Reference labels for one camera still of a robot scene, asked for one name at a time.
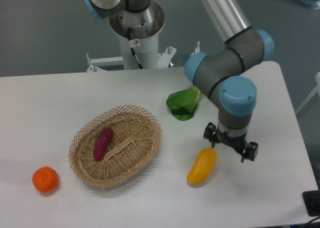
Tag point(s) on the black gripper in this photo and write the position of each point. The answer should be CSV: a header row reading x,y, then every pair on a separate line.
x,y
234,138

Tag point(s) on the yellow mango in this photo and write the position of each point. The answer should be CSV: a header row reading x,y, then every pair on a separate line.
x,y
202,166

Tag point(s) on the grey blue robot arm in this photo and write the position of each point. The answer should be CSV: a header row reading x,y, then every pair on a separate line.
x,y
218,77

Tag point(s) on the green leafy vegetable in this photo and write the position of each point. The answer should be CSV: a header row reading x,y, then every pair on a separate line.
x,y
184,103

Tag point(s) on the woven wicker basket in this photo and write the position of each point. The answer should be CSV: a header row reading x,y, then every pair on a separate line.
x,y
136,140

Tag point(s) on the black device at table edge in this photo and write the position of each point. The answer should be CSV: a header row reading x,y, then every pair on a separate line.
x,y
312,202

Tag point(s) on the purple sweet potato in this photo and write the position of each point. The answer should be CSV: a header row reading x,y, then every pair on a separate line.
x,y
102,142

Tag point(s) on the orange tangerine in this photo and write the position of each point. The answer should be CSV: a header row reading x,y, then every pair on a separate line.
x,y
45,179

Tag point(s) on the white frame at right edge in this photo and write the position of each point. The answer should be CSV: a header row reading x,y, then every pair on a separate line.
x,y
310,99

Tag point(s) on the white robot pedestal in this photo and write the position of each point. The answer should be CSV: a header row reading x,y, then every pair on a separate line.
x,y
138,35

